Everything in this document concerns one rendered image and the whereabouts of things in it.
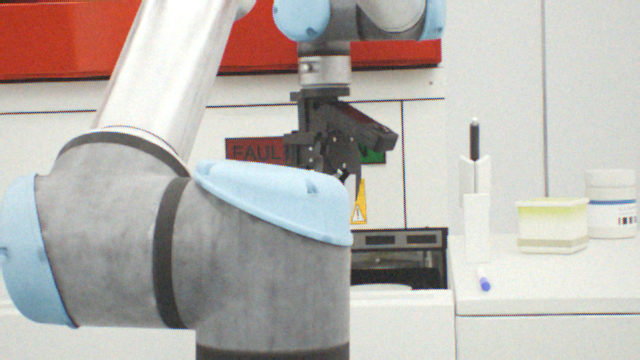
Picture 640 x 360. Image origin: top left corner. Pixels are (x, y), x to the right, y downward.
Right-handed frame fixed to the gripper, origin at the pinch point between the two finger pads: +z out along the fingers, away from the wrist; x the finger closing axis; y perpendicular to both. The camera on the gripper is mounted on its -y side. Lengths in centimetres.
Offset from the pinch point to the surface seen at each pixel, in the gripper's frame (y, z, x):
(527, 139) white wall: 57, -8, -158
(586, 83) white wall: 44, -23, -166
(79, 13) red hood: 38, -33, 13
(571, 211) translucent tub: -32.6, -2.7, -5.7
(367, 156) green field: 5.3, -9.7, -13.9
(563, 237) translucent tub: -31.7, 0.6, -5.1
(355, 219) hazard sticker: 7.2, -0.1, -13.0
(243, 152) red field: 21.2, -10.9, -3.4
